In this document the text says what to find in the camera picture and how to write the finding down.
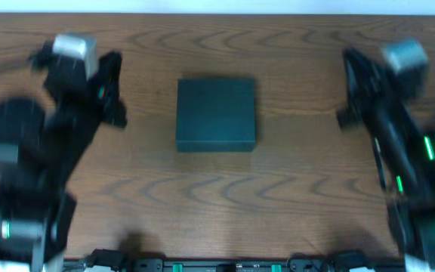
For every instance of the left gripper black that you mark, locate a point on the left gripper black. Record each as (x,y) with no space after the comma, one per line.
(109,89)

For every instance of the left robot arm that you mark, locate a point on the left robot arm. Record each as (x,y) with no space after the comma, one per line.
(39,151)

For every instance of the black box container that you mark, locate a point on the black box container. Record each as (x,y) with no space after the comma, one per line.
(215,115)

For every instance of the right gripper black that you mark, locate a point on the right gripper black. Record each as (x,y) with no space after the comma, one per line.
(359,87)

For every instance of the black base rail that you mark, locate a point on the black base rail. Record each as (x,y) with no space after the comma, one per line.
(113,261)

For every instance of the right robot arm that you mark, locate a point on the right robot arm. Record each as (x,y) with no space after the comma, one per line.
(405,159)

